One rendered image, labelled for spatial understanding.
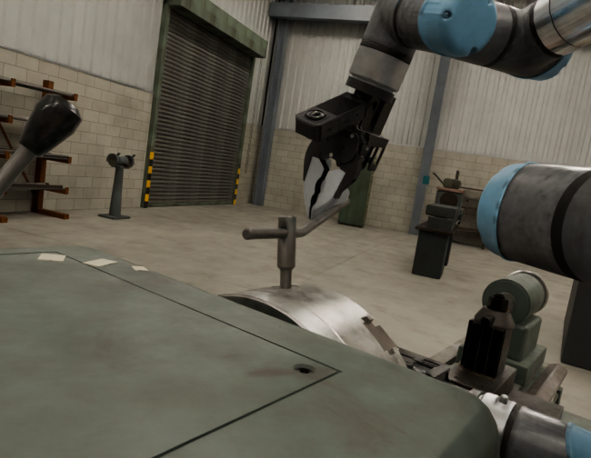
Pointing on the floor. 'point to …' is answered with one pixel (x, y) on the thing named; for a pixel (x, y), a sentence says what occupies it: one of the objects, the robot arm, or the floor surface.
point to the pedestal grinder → (117, 184)
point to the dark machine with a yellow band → (581, 330)
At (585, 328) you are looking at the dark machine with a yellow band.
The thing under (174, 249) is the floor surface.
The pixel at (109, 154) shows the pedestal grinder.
